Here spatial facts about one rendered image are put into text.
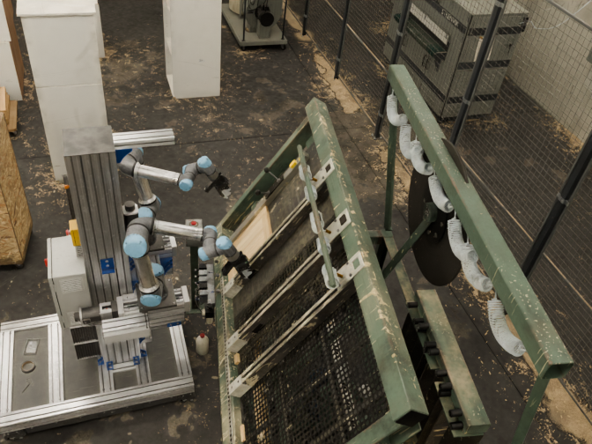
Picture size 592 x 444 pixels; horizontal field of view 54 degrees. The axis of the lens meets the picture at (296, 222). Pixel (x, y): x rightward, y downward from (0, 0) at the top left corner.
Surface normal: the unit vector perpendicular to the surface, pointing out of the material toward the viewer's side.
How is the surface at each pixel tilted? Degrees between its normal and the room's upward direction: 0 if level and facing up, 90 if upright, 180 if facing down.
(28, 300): 0
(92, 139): 0
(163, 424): 0
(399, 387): 59
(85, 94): 90
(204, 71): 90
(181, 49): 90
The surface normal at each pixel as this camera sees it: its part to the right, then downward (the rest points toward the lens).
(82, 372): 0.11, -0.74
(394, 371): -0.79, -0.36
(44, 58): 0.30, 0.66
